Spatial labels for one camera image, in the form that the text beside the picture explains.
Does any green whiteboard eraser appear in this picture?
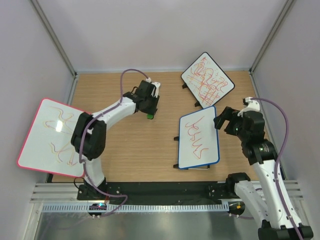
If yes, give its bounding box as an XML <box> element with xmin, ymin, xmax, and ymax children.
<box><xmin>147</xmin><ymin>114</ymin><xmax>154</xmax><ymax>120</ymax></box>

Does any blue framed whiteboard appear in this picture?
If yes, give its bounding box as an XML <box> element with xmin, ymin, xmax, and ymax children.
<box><xmin>173</xmin><ymin>106</ymin><xmax>220</xmax><ymax>170</ymax></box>

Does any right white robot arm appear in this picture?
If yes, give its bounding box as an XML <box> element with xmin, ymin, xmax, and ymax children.
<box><xmin>213</xmin><ymin>106</ymin><xmax>314</xmax><ymax>240</ymax></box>

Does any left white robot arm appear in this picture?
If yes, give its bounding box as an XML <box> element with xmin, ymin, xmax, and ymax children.
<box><xmin>70</xmin><ymin>81</ymin><xmax>161</xmax><ymax>200</ymax></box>

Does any black framed whiteboard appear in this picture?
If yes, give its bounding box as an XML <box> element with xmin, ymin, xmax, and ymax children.
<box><xmin>180</xmin><ymin>51</ymin><xmax>235</xmax><ymax>108</ymax></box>

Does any pink framed whiteboard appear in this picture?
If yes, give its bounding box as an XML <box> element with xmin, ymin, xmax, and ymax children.
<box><xmin>17</xmin><ymin>98</ymin><xmax>84</xmax><ymax>178</ymax></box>

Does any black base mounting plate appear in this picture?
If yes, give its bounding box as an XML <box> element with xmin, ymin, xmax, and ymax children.
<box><xmin>76</xmin><ymin>181</ymin><xmax>243</xmax><ymax>201</ymax></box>

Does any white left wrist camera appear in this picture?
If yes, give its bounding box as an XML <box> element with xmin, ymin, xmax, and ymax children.
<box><xmin>145</xmin><ymin>77</ymin><xmax>161</xmax><ymax>98</ymax></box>

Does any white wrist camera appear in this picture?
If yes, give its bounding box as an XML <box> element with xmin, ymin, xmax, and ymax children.
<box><xmin>237</xmin><ymin>97</ymin><xmax>261</xmax><ymax>117</ymax></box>
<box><xmin>145</xmin><ymin>77</ymin><xmax>161</xmax><ymax>98</ymax></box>

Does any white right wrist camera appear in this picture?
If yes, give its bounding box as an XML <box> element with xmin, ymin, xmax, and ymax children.
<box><xmin>237</xmin><ymin>97</ymin><xmax>261</xmax><ymax>117</ymax></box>

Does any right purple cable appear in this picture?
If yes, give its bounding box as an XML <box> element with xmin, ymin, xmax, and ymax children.
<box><xmin>228</xmin><ymin>97</ymin><xmax>305</xmax><ymax>240</ymax></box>

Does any grey slotted cable duct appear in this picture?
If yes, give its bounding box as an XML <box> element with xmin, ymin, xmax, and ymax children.
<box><xmin>41</xmin><ymin>203</ymin><xmax>229</xmax><ymax>213</ymax></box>

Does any aluminium frame rail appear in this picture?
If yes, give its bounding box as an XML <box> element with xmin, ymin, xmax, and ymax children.
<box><xmin>29</xmin><ymin>182</ymin><xmax>86</xmax><ymax>204</ymax></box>

